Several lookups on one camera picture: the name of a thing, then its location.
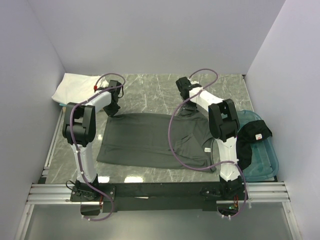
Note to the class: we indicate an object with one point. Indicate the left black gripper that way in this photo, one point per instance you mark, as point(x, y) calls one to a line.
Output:
point(111, 113)

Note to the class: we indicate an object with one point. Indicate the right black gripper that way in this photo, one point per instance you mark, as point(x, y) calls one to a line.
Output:
point(192, 107)

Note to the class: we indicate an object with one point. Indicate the dark grey t shirt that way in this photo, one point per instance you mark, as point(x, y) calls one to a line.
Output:
point(157, 140)

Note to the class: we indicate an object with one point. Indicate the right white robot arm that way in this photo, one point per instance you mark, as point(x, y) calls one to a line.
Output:
point(223, 125)

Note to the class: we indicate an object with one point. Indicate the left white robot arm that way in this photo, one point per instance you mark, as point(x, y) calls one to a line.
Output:
point(79, 126)

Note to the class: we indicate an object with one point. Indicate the folded white t shirt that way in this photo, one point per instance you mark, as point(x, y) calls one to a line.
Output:
point(75, 88)

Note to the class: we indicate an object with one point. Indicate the black t shirt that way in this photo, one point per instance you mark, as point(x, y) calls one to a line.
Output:
point(251, 133)

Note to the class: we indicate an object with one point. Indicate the black base beam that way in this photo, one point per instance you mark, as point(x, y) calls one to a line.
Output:
point(115, 197)

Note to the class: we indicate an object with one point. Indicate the teal plastic bin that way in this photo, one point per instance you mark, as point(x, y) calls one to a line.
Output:
point(264, 163)

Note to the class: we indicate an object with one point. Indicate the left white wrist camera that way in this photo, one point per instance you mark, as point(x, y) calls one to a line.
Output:
point(96, 88)

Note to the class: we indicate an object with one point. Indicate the aluminium frame rail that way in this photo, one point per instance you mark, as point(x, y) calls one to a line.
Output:
point(58, 156)

